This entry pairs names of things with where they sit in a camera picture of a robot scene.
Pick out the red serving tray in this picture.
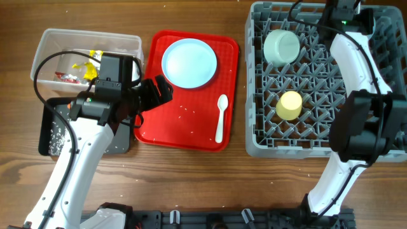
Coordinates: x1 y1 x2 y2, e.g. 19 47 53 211
134 30 239 152

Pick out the light blue plate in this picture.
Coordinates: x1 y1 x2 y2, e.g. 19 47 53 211
162 38 217 89

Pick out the yellow snack wrapper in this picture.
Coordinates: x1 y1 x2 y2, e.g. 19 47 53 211
72 50 104 81

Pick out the white plastic spoon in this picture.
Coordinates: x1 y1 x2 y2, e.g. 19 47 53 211
215 94 228 143

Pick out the red snack wrapper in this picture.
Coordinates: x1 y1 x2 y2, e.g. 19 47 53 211
55 72 81 84

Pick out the white rice pile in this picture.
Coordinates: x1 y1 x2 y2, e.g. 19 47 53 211
48 113 67 156

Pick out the green bowl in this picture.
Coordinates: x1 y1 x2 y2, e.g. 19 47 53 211
263 29 300 67

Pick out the yellow plastic cup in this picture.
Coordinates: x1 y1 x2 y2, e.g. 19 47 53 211
275 91 303 120

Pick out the light blue bowl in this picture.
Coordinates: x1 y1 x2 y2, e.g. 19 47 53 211
368 17 376 40

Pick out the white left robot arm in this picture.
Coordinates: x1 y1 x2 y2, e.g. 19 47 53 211
22 75 173 228

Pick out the grey dishwasher rack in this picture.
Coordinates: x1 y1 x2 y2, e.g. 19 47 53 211
244 1 407 163

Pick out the clear plastic bin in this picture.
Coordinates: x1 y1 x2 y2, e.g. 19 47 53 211
31 29 144 93

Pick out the black plastic tray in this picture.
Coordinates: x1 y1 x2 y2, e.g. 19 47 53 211
38 97 133 156

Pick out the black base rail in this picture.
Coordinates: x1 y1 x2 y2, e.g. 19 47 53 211
124 209 357 229

